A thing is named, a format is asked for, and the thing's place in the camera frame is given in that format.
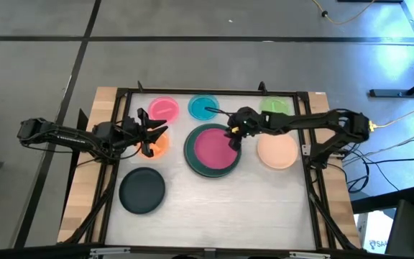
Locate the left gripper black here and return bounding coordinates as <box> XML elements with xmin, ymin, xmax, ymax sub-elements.
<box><xmin>119</xmin><ymin>106</ymin><xmax>169</xmax><ymax>158</ymax></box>

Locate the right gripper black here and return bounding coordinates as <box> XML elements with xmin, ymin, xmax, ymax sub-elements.
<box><xmin>204</xmin><ymin>106</ymin><xmax>266</xmax><ymax>153</ymax></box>

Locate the magenta plastic plate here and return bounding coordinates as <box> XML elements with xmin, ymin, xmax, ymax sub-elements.
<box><xmin>193</xmin><ymin>128</ymin><xmax>239</xmax><ymax>171</ymax></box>

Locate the large dark teal plate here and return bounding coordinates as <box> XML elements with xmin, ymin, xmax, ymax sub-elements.
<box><xmin>183</xmin><ymin>123</ymin><xmax>243</xmax><ymax>179</ymax></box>

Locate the pale peach plastic plate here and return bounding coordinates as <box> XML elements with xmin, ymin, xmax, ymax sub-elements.
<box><xmin>257</xmin><ymin>132</ymin><xmax>299</xmax><ymax>171</ymax></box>

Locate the dark navy plastic plate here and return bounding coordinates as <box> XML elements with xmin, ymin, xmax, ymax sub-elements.
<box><xmin>118</xmin><ymin>166</ymin><xmax>167</xmax><ymax>216</ymax></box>

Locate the small orange translucent plate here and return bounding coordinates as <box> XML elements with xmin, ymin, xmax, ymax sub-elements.
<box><xmin>137</xmin><ymin>129</ymin><xmax>171</xmax><ymax>160</ymax></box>

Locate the small pink translucent plate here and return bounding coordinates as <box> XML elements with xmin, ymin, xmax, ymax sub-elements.
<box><xmin>147</xmin><ymin>96</ymin><xmax>180</xmax><ymax>124</ymax></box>

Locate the small blue translucent plate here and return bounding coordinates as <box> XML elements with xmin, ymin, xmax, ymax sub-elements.
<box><xmin>188</xmin><ymin>94</ymin><xmax>221</xmax><ymax>122</ymax></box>

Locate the small green translucent plate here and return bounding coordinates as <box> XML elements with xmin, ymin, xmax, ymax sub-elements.
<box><xmin>258</xmin><ymin>95</ymin><xmax>292</xmax><ymax>117</ymax></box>

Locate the white printed box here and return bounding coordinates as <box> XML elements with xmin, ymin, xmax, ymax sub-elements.
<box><xmin>356</xmin><ymin>211</ymin><xmax>392</xmax><ymax>255</ymax></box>

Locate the dark grey laptop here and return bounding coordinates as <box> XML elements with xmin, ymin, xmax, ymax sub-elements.
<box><xmin>385</xmin><ymin>199</ymin><xmax>414</xmax><ymax>259</ymax></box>

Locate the black aluminium table frame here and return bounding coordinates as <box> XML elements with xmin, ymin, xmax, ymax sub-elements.
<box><xmin>57</xmin><ymin>86</ymin><xmax>362</xmax><ymax>253</ymax></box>

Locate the yellow extension cable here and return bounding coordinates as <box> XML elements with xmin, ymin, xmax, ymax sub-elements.
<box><xmin>310</xmin><ymin>0</ymin><xmax>375</xmax><ymax>26</ymax></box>

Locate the grey cable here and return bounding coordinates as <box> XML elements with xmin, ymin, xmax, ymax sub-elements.
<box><xmin>341</xmin><ymin>124</ymin><xmax>414</xmax><ymax>158</ymax></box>

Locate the black desk leg frame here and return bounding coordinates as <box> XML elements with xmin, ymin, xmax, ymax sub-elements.
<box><xmin>338</xmin><ymin>0</ymin><xmax>414</xmax><ymax>99</ymax></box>

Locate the black cable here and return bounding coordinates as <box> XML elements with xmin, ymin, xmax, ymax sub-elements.
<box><xmin>345</xmin><ymin>142</ymin><xmax>414</xmax><ymax>194</ymax></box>

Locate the white cable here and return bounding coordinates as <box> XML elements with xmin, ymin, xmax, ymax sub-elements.
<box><xmin>375</xmin><ymin>100</ymin><xmax>414</xmax><ymax>129</ymax></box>

